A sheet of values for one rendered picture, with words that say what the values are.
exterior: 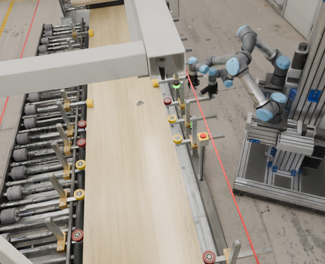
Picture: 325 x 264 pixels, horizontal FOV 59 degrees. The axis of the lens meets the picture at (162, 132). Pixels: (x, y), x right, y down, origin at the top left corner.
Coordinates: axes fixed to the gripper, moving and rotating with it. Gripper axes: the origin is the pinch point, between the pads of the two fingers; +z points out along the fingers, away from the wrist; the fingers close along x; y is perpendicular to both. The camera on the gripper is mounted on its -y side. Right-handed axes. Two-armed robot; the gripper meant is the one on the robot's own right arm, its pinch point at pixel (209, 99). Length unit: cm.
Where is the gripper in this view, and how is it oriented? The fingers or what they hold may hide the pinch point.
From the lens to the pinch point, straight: 293.5
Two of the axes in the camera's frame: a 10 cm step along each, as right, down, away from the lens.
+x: -1.6, -7.2, 6.8
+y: 9.8, -1.7, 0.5
